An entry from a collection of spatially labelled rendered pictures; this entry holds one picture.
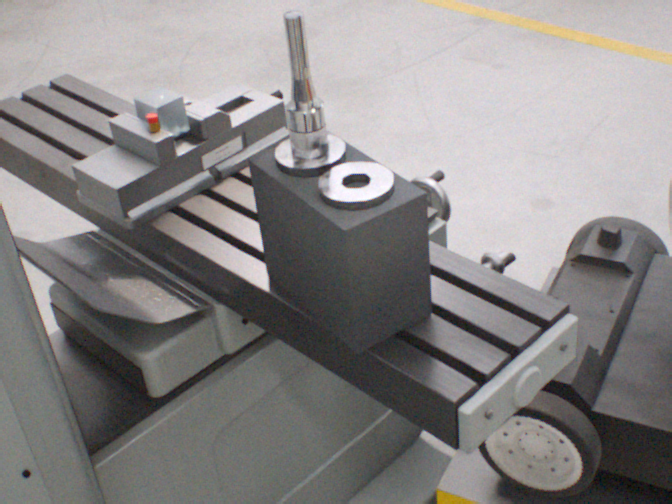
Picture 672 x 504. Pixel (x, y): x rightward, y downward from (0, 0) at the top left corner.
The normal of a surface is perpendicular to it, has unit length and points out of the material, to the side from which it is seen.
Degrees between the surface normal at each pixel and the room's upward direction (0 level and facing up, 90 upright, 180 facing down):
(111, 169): 0
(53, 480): 88
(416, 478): 0
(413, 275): 90
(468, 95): 0
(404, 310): 90
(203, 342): 90
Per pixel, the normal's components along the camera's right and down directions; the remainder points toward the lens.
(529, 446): -0.45, 0.55
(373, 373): -0.70, 0.46
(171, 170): 0.72, 0.35
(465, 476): -0.09, -0.81
